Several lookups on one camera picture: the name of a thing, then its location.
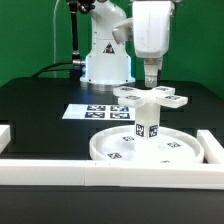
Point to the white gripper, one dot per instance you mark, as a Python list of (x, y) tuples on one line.
[(151, 29)]

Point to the white cross-shaped table base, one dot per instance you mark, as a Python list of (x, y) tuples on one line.
[(161, 95)]

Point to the white round table top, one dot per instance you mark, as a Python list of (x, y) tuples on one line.
[(169, 146)]

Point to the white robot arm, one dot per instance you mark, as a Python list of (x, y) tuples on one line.
[(108, 64)]

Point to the white marker sheet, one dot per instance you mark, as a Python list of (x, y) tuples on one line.
[(99, 112)]

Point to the white U-shaped obstacle fence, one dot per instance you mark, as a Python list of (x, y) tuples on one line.
[(206, 175)]

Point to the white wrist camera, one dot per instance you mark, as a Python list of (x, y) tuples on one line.
[(123, 31)]

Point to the black camera stand pole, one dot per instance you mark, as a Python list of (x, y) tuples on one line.
[(84, 7)]

